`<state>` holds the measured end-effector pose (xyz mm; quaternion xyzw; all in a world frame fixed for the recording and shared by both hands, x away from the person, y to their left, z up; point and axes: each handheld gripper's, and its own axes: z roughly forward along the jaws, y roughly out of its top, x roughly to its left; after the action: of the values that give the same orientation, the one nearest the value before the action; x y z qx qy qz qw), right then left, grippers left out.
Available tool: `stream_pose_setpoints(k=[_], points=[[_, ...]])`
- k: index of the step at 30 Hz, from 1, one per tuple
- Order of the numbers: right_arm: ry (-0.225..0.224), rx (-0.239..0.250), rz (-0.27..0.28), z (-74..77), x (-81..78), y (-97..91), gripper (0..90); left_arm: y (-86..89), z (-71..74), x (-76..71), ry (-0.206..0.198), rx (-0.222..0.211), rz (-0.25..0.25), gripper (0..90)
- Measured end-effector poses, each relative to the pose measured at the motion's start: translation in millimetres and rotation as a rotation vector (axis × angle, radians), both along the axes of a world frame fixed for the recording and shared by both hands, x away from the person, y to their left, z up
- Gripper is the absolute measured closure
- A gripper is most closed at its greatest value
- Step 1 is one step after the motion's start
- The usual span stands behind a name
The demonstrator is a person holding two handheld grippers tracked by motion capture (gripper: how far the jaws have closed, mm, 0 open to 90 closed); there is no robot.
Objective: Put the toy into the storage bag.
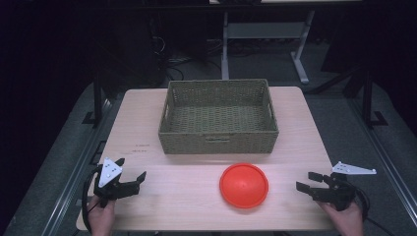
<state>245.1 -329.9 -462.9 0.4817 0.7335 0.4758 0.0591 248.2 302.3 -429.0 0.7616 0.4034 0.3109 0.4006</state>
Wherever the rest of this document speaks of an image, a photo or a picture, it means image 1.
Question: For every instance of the black metal stand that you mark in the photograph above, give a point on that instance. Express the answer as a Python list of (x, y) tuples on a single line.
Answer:
[(368, 98), (97, 98)]

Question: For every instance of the grey metal floor rail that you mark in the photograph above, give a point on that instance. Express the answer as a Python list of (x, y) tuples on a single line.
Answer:
[(383, 154), (77, 167)]

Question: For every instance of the person's right hand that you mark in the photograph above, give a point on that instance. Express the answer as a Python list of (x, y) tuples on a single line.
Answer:
[(345, 221)]

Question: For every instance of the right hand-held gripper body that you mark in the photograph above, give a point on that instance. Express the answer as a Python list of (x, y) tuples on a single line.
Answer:
[(337, 193)]

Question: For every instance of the person's left hand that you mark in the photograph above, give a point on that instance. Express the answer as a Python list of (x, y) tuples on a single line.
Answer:
[(101, 218)]

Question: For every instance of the white metal desk frame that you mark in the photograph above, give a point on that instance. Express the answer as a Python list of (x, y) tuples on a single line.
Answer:
[(262, 30)]

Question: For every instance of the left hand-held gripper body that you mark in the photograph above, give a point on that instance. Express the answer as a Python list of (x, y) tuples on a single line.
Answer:
[(109, 172)]

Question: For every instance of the green woven basket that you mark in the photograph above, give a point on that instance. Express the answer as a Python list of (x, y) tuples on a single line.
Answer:
[(218, 123)]

